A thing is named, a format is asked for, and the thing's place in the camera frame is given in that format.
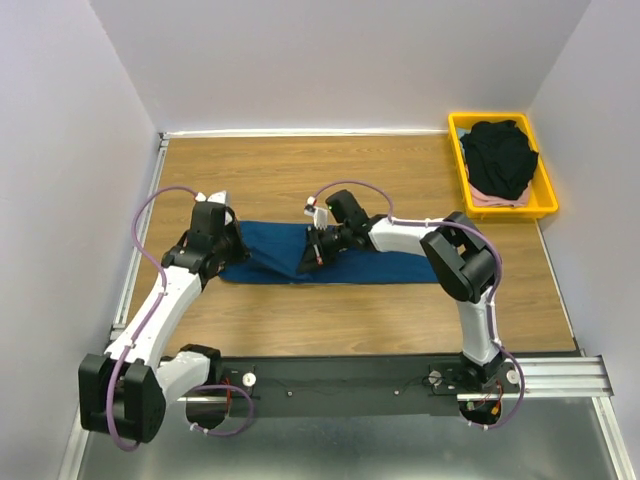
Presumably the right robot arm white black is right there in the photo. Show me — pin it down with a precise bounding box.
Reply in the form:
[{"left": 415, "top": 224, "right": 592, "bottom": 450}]
[{"left": 298, "top": 189, "right": 504, "bottom": 392}]

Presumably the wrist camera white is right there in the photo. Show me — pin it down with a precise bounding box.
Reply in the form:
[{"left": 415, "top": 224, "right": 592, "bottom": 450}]
[
  {"left": 194, "top": 190, "right": 231, "bottom": 207},
  {"left": 303, "top": 196, "right": 329, "bottom": 230}
]

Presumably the black t shirt in bin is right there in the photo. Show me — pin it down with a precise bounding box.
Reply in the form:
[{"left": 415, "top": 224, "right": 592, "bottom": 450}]
[{"left": 459, "top": 119, "right": 539, "bottom": 205}]

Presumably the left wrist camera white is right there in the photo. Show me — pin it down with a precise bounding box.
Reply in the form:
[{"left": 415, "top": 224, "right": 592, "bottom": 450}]
[{"left": 194, "top": 190, "right": 231, "bottom": 207}]

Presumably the pink t shirt in bin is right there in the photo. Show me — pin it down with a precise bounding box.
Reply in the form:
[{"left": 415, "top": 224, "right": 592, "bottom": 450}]
[{"left": 469, "top": 183, "right": 531, "bottom": 208}]

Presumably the aluminium frame rail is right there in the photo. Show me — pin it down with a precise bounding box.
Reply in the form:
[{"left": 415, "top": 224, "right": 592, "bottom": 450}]
[{"left": 78, "top": 135, "right": 632, "bottom": 479}]

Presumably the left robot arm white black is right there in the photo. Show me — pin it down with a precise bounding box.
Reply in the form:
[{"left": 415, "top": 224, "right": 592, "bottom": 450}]
[{"left": 78, "top": 192, "right": 249, "bottom": 450}]

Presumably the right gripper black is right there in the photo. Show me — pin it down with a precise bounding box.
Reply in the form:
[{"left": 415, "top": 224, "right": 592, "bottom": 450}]
[{"left": 297, "top": 224, "right": 352, "bottom": 275}]

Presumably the blue t shirt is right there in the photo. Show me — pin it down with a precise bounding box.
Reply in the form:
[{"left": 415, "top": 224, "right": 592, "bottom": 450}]
[{"left": 219, "top": 221, "right": 438, "bottom": 285}]

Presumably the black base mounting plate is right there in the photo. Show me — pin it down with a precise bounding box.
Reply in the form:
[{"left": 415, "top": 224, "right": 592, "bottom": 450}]
[{"left": 184, "top": 353, "right": 521, "bottom": 426}]

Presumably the yellow plastic bin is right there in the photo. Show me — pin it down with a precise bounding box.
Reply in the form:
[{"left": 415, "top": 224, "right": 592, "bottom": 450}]
[{"left": 448, "top": 111, "right": 559, "bottom": 221}]

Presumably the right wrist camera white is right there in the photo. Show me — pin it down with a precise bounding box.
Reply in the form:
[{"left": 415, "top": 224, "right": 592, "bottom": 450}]
[{"left": 303, "top": 196, "right": 329, "bottom": 230}]

